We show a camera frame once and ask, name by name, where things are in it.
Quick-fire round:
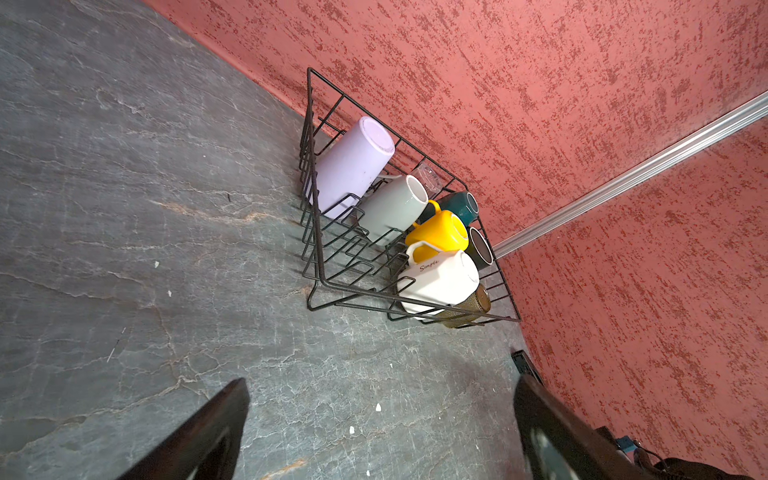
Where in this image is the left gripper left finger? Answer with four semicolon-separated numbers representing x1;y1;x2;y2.
121;378;250;479

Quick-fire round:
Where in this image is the dark green ceramic mug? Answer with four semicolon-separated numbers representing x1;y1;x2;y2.
413;191;479;228

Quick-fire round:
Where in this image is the lilac plastic cup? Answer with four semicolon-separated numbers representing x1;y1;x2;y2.
315;116;395;220

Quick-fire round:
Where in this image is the yellow mug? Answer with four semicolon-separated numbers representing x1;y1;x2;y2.
405;200;469;263

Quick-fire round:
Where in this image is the clear glass cup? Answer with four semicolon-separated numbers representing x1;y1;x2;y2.
411;161;444;198

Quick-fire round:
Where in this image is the black mug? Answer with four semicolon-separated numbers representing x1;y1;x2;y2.
465;227;494;270

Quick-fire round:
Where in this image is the cream white mug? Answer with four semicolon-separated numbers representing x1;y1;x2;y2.
357;175;429;245

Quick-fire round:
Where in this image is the white ceramic mug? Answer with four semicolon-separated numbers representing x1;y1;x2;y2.
397;241;479;314

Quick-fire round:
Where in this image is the black wire dish rack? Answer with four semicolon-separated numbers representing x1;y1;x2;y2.
299;69;520;329

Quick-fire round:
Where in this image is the olive green glass cup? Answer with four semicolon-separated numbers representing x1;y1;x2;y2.
435;284;492;328

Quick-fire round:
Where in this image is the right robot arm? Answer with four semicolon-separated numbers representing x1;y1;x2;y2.
595;426;752;480

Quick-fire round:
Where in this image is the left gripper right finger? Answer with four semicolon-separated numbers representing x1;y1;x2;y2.
513;374;650;479

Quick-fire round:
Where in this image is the black small object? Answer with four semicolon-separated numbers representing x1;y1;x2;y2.
511;350;543;384

